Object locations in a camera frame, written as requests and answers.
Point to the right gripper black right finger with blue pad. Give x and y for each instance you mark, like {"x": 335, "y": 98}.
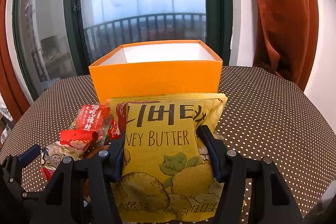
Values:
{"x": 271, "y": 199}

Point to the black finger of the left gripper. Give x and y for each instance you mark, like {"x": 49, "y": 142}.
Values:
{"x": 11, "y": 176}

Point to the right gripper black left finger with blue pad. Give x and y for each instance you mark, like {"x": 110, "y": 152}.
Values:
{"x": 80, "y": 191}

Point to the red spicy strip snack bag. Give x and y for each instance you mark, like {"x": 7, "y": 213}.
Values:
{"x": 92, "y": 118}

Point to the yellow honey butter chip bag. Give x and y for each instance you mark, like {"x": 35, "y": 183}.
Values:
{"x": 166, "y": 172}

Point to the cartoon printed snack packet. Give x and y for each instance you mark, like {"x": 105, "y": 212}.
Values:
{"x": 54, "y": 153}

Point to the red white snack packet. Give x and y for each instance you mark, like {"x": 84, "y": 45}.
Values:
{"x": 77, "y": 141}

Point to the rust orange left curtain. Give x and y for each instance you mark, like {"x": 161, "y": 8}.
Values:
{"x": 11, "y": 92}

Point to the rust orange curtain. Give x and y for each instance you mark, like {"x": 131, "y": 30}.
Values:
{"x": 11, "y": 92}
{"x": 287, "y": 37}

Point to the brown polka dot tablecloth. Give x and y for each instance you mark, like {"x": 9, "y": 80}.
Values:
{"x": 265, "y": 114}

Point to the orange open cardboard box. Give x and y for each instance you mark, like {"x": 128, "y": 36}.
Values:
{"x": 156, "y": 68}

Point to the dark balcony railing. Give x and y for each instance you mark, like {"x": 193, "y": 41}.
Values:
{"x": 104, "y": 37}

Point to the rust orange right curtain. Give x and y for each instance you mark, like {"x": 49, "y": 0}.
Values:
{"x": 287, "y": 37}

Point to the dark green window frame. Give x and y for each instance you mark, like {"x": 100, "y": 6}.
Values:
{"x": 147, "y": 3}

